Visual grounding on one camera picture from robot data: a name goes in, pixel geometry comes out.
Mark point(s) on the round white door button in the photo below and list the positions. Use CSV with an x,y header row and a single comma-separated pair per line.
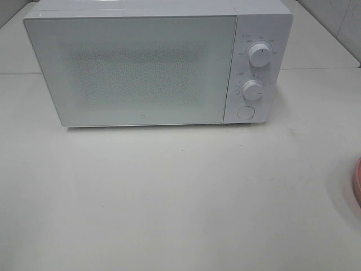
x,y
246,113

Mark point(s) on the white microwave door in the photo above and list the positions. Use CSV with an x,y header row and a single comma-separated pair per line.
x,y
135,71

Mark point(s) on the white timer knob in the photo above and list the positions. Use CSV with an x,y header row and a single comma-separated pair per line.
x,y
252,90

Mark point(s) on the pink round plate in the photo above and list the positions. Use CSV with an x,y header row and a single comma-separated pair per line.
x,y
356,183

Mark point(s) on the white microwave oven body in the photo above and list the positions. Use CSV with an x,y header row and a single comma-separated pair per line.
x,y
268,21

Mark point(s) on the upper white power knob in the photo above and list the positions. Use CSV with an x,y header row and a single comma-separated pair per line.
x,y
259,54

